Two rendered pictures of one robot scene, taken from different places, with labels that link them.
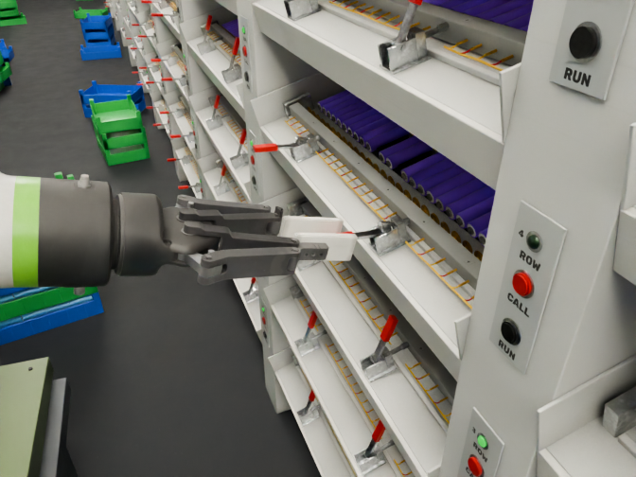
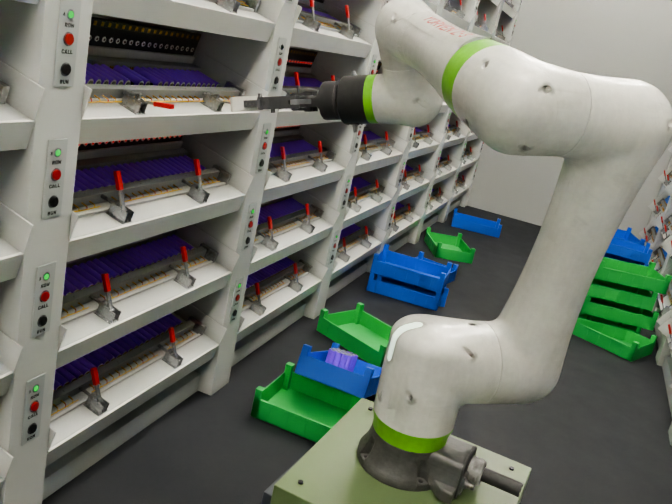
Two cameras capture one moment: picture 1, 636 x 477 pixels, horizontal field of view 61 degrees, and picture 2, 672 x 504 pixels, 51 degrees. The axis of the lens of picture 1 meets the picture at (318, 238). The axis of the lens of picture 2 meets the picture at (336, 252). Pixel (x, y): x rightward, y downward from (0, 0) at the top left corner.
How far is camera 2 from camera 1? 1.83 m
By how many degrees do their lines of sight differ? 118
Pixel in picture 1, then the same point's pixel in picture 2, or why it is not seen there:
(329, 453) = (125, 387)
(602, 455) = not seen: hidden behind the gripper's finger
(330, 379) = (133, 302)
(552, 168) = (284, 24)
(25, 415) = (332, 444)
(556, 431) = not seen: hidden behind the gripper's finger
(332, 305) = (159, 209)
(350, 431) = (169, 291)
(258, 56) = (85, 39)
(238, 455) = not seen: outside the picture
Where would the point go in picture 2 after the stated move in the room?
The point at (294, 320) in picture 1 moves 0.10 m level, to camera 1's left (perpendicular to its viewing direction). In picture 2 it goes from (75, 329) to (103, 353)
